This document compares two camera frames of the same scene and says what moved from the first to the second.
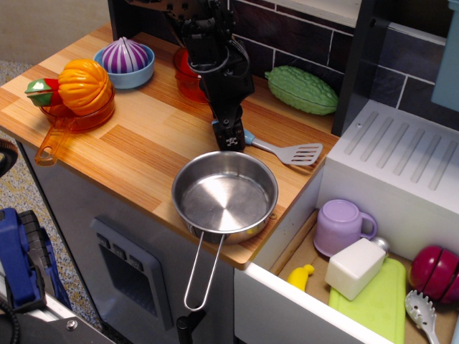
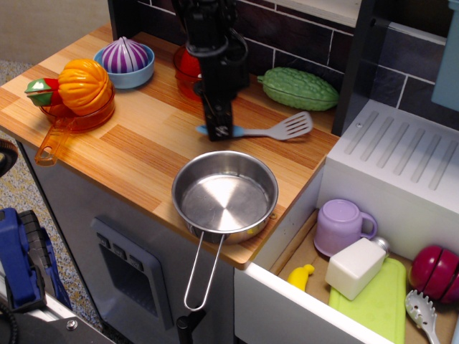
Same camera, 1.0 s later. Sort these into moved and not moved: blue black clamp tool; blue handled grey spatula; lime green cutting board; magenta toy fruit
Moved: blue handled grey spatula
Not moved: blue black clamp tool; magenta toy fruit; lime green cutting board
